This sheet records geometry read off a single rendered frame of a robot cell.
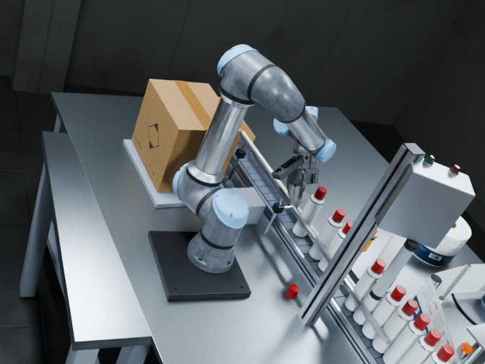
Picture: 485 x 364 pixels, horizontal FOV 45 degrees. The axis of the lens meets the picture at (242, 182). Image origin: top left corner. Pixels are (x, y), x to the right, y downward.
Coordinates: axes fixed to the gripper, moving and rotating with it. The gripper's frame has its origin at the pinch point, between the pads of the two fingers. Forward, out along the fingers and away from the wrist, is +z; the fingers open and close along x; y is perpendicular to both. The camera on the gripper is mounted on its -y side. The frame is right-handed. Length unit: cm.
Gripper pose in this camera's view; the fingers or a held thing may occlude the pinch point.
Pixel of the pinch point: (293, 206)
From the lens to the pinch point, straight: 211.0
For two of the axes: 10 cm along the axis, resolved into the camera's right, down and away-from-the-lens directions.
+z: -0.8, 9.8, 1.7
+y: 8.4, -0.3, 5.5
